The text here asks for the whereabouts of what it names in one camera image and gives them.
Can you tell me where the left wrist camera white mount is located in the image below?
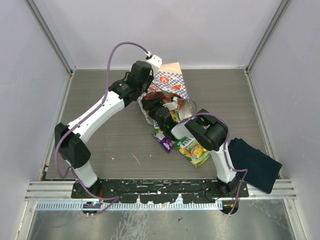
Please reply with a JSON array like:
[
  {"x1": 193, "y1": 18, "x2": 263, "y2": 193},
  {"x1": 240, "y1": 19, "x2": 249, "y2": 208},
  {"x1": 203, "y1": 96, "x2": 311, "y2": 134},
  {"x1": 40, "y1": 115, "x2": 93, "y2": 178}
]
[{"x1": 145, "y1": 51, "x2": 162, "y2": 76}]

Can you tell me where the checkered paper bakery bag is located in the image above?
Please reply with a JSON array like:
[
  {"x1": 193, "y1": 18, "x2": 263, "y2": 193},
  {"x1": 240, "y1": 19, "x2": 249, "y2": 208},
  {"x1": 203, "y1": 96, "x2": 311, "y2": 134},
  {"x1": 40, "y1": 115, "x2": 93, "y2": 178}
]
[{"x1": 138, "y1": 62, "x2": 192, "y2": 125}]

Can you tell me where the yellow green Fox's candy bag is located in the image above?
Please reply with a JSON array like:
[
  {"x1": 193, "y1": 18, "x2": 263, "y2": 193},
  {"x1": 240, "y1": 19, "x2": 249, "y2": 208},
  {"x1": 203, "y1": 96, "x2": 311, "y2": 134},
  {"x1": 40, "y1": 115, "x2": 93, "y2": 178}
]
[{"x1": 174, "y1": 135, "x2": 211, "y2": 168}]

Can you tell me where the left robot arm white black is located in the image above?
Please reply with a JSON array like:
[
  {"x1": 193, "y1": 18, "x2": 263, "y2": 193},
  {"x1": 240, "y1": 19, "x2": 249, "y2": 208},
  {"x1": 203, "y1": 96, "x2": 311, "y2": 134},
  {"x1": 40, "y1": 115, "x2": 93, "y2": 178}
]
[{"x1": 54, "y1": 58, "x2": 162, "y2": 198}]

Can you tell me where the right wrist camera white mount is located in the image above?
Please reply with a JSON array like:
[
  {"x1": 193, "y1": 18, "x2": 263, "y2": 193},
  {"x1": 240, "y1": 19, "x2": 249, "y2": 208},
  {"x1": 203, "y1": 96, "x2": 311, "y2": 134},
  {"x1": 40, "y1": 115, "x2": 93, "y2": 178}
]
[{"x1": 163, "y1": 96, "x2": 184, "y2": 112}]

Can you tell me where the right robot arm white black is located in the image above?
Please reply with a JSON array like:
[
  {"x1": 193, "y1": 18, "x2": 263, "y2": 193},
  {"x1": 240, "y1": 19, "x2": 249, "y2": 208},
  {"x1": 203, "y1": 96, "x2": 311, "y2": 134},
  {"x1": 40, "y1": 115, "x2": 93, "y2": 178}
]
[{"x1": 141, "y1": 97, "x2": 239, "y2": 197}]

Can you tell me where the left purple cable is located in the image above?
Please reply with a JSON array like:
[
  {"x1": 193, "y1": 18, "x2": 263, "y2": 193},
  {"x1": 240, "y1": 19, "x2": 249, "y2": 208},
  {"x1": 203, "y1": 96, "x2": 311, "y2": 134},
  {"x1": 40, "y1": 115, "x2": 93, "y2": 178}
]
[{"x1": 54, "y1": 41, "x2": 153, "y2": 216}]

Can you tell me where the small purple snack packet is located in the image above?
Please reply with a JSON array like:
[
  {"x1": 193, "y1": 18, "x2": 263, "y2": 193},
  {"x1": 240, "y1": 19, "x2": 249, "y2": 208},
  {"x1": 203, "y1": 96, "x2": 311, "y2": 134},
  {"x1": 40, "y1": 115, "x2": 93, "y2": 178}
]
[{"x1": 153, "y1": 132, "x2": 174, "y2": 153}]

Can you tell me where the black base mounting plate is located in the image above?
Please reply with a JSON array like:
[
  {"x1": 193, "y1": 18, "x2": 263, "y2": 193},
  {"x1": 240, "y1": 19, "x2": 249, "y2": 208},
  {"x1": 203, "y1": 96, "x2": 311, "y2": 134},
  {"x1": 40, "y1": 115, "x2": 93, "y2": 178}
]
[{"x1": 71, "y1": 178, "x2": 250, "y2": 205}]

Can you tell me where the dark blue cloth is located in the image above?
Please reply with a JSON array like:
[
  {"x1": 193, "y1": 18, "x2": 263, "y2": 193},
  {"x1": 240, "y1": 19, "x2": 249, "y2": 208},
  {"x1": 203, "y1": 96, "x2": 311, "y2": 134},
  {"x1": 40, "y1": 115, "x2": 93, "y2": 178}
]
[{"x1": 228, "y1": 138, "x2": 282, "y2": 194}]

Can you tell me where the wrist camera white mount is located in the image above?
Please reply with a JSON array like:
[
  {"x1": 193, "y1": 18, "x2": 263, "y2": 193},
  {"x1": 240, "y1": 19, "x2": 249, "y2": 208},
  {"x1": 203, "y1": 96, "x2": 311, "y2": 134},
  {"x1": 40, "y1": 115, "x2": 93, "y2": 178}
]
[
  {"x1": 163, "y1": 96, "x2": 184, "y2": 112},
  {"x1": 145, "y1": 51, "x2": 162, "y2": 76}
]

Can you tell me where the orange candy bag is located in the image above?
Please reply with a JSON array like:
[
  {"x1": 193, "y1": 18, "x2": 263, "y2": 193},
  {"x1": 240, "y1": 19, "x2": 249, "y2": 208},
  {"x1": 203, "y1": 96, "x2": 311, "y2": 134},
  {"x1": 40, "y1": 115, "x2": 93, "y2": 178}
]
[{"x1": 143, "y1": 91, "x2": 172, "y2": 102}]

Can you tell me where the slotted cable duct rail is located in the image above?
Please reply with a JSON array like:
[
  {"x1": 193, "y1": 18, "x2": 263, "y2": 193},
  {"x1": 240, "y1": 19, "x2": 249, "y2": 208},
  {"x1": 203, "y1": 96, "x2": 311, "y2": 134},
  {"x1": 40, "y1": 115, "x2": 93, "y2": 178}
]
[{"x1": 35, "y1": 201, "x2": 223, "y2": 211}]

